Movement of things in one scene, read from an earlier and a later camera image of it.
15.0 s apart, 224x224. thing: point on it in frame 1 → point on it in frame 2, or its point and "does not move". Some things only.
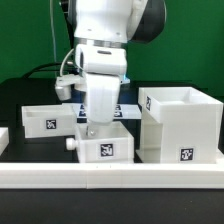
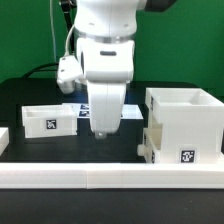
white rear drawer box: (48, 121) does not move
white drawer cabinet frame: (180, 125) does not move
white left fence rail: (4, 139) does not move
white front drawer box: (103, 142) → (152, 144)
